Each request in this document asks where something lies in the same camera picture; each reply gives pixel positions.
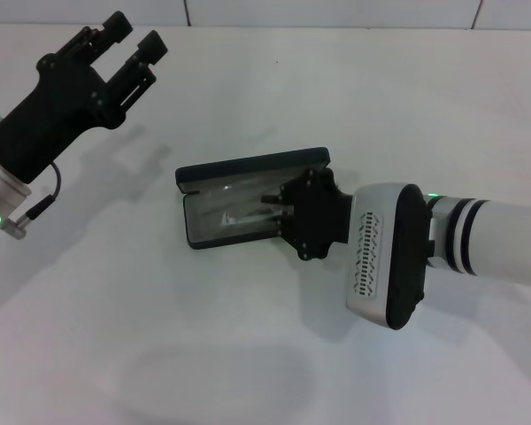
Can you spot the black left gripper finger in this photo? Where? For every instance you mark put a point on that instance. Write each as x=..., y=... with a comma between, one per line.
x=151, y=46
x=117, y=27

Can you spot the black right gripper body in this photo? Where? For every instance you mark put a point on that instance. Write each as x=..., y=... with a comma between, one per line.
x=318, y=212

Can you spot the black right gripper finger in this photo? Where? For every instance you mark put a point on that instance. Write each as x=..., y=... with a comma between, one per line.
x=276, y=200
x=285, y=223

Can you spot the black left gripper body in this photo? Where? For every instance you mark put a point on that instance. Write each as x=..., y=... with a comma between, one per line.
x=53, y=115

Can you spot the clear white glasses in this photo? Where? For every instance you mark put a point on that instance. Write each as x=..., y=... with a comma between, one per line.
x=239, y=219

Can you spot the black glasses case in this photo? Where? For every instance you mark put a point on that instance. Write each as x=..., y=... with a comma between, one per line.
x=248, y=166

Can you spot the white banded right robot arm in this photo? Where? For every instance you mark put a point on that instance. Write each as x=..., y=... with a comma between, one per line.
x=500, y=239

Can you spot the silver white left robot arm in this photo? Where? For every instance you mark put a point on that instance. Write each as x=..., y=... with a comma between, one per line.
x=0, y=195

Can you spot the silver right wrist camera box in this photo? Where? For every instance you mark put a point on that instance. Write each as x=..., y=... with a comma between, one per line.
x=367, y=248

